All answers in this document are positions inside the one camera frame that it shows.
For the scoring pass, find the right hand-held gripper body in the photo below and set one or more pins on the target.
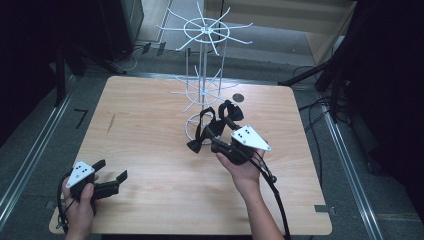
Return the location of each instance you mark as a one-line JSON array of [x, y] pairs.
[[250, 138]]

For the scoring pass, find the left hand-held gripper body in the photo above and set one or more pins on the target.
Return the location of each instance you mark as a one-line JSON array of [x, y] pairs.
[[80, 173]]

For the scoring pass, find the black bow tie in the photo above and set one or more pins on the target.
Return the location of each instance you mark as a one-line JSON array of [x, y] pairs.
[[234, 112], [195, 146]]

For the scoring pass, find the person's left hand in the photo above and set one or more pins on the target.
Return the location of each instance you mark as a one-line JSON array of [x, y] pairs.
[[80, 210]]

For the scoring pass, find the person's right hand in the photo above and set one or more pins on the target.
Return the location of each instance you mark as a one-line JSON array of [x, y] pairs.
[[245, 175]]

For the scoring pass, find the dark round disc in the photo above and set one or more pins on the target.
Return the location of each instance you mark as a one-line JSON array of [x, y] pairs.
[[238, 97]]

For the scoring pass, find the black metal stand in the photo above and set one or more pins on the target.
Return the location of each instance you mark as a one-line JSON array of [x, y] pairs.
[[330, 83], [66, 73]]

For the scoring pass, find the grey tape piece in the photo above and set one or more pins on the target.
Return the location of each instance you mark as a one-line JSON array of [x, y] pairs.
[[323, 209]]

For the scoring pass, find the wooden platform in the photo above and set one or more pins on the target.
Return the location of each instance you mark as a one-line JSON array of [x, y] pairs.
[[320, 33]]

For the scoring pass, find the dark cabinet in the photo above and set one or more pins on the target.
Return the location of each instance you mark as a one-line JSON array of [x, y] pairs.
[[121, 26]]

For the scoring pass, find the metal floor rail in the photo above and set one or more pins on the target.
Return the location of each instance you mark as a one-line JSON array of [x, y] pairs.
[[353, 173], [33, 153]]

